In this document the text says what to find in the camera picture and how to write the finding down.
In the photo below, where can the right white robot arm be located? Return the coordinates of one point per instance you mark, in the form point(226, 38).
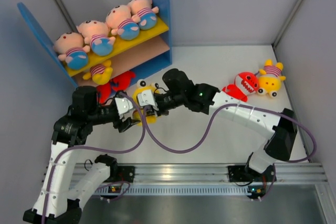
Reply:
point(277, 128)

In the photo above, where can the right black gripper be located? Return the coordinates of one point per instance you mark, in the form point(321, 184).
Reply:
point(159, 112)

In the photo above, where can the boy plush doll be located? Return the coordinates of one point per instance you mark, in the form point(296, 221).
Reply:
point(72, 50)
point(121, 24)
point(97, 36)
point(144, 13)

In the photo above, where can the red crab plush toy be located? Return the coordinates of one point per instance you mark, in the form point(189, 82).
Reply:
point(120, 82)

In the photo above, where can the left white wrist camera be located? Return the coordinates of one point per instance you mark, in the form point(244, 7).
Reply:
point(124, 105)

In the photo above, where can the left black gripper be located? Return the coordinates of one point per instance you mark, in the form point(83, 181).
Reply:
point(122, 126)

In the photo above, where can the blue yellow toy shelf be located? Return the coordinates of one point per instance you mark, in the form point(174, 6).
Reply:
point(147, 54)

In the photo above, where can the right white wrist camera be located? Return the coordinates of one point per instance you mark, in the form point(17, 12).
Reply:
point(145, 98)

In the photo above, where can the yellow striped plush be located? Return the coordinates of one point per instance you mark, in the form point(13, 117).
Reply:
point(270, 78)
point(141, 86)
point(100, 73)

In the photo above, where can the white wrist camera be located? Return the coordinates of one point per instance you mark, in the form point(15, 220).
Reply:
point(145, 98)
point(124, 105)

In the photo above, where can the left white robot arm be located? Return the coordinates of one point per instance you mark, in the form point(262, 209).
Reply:
point(57, 201)

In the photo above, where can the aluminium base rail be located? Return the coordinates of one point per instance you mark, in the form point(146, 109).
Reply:
point(197, 180)

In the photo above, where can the red shark plush toy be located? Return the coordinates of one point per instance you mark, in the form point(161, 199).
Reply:
point(245, 84)

